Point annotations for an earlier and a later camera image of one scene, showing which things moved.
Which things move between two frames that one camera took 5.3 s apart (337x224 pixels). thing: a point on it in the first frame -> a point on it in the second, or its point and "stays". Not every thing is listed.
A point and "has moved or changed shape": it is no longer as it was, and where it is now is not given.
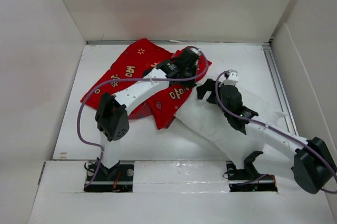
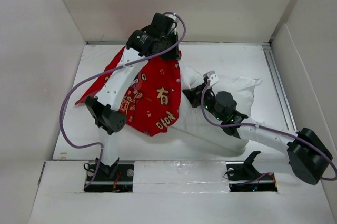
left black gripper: [191, 84] -> [174, 54]
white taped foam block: [181, 176] stays
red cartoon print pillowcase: [127, 62] has moved or changed shape
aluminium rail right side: [279, 87] stays
